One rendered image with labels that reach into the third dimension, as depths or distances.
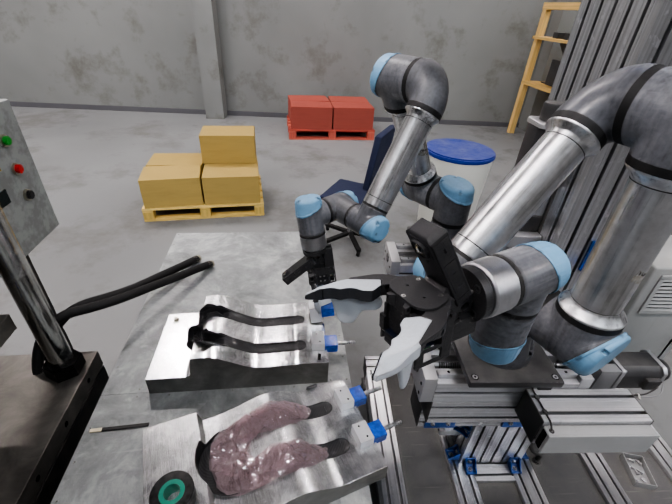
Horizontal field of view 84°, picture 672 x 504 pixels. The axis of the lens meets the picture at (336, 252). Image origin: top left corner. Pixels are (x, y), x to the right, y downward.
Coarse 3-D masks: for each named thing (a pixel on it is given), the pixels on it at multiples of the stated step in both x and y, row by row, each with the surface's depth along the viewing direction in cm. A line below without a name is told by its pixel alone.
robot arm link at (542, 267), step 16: (496, 256) 49; (512, 256) 48; (528, 256) 49; (544, 256) 49; (560, 256) 50; (528, 272) 47; (544, 272) 48; (560, 272) 49; (528, 288) 47; (544, 288) 49; (528, 304) 50
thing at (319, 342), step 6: (312, 336) 110; (318, 336) 110; (324, 336) 112; (330, 336) 112; (336, 336) 112; (312, 342) 108; (318, 342) 108; (324, 342) 108; (330, 342) 110; (336, 342) 110; (342, 342) 112; (348, 342) 112; (354, 342) 112; (312, 348) 108; (318, 348) 109; (324, 348) 109; (330, 348) 110; (336, 348) 110
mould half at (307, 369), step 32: (192, 320) 121; (224, 320) 112; (160, 352) 110; (192, 352) 101; (224, 352) 103; (288, 352) 108; (320, 352) 109; (160, 384) 103; (192, 384) 105; (224, 384) 106; (256, 384) 108; (288, 384) 109
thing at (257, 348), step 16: (208, 304) 115; (240, 320) 116; (256, 320) 119; (272, 320) 120; (288, 320) 120; (192, 336) 112; (208, 336) 107; (224, 336) 107; (256, 352) 108; (272, 352) 109
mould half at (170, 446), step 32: (192, 416) 88; (224, 416) 92; (352, 416) 96; (160, 448) 81; (192, 448) 82; (256, 448) 85; (352, 448) 89; (288, 480) 78; (320, 480) 81; (352, 480) 83
